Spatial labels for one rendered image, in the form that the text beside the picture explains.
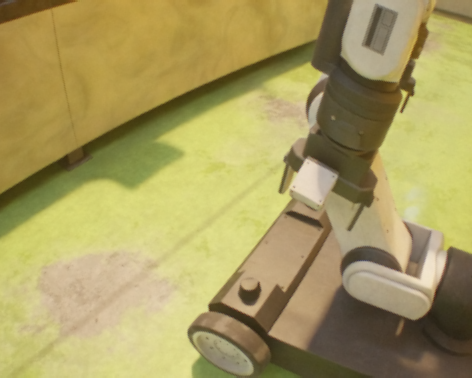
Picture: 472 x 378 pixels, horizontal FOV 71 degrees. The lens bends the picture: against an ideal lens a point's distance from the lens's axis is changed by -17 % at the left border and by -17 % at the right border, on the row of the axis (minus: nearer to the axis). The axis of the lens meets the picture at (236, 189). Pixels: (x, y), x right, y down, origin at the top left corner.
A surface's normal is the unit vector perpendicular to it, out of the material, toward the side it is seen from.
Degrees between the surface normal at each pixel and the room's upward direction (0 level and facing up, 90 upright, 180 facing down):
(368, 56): 90
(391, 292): 90
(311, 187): 32
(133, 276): 0
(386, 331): 0
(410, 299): 90
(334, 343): 0
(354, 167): 90
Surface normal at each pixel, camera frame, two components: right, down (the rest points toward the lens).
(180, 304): 0.00, -0.79
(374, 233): -0.51, 0.53
